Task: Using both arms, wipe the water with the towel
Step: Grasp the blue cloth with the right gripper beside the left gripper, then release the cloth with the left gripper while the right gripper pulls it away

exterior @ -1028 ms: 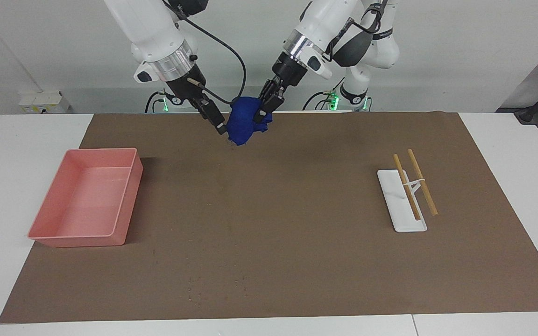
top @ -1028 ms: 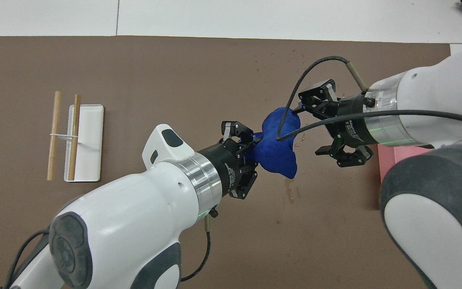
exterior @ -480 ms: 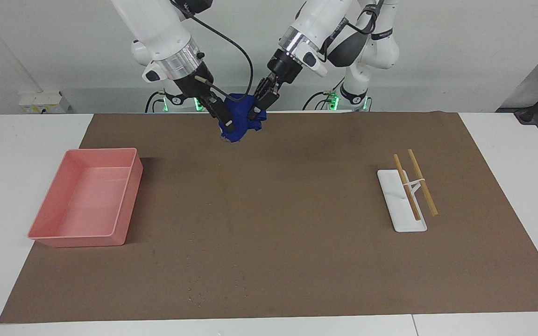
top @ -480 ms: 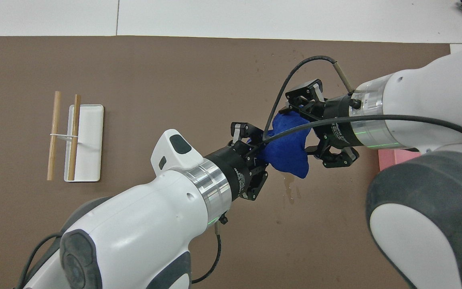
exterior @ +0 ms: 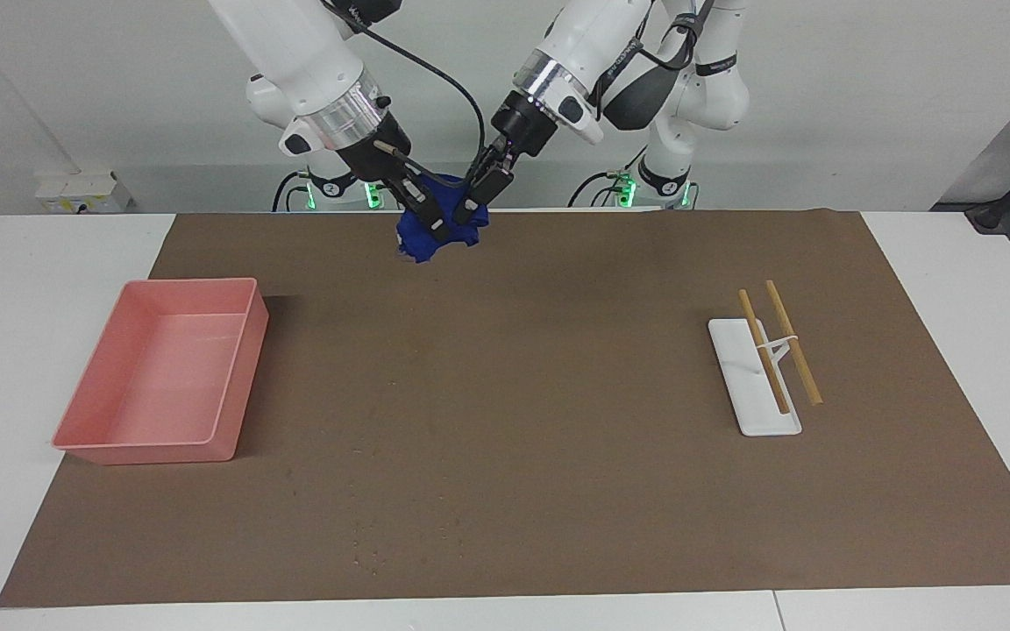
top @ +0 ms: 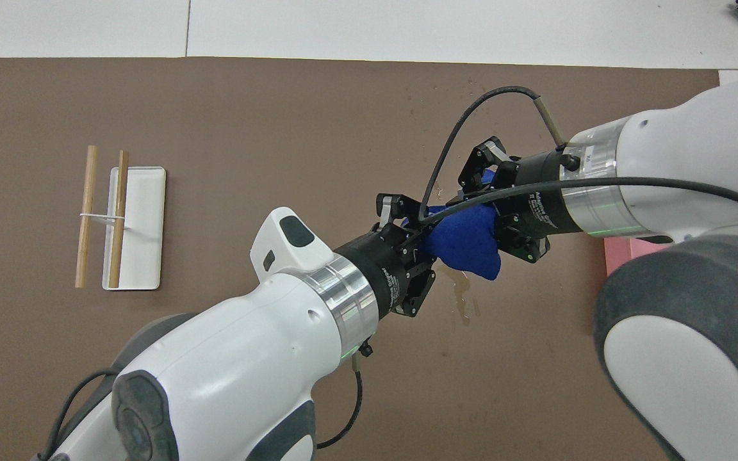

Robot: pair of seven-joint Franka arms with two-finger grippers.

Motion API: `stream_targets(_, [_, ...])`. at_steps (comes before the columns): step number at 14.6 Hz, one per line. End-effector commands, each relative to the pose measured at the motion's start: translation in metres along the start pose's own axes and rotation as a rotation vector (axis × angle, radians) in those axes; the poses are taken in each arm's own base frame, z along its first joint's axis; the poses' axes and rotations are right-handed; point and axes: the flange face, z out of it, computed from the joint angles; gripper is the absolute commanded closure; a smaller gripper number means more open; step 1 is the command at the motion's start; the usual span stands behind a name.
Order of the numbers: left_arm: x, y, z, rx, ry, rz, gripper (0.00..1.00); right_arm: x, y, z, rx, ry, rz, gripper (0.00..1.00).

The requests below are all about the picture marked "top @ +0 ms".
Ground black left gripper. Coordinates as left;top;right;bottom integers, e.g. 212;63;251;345
334;193;437;318

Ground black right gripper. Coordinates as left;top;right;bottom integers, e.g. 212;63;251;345
459;136;584;264

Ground blue towel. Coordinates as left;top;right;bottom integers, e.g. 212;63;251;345
401;170;501;281

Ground water puddle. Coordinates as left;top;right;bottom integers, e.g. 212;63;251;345
439;266;482;327

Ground white towel rack wooden rods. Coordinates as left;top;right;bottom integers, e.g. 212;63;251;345
74;145;167;291

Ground pink plastic bin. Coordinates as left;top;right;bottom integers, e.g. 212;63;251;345
603;236;674;276

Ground brown table mat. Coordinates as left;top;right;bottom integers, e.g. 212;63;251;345
0;56;721;461

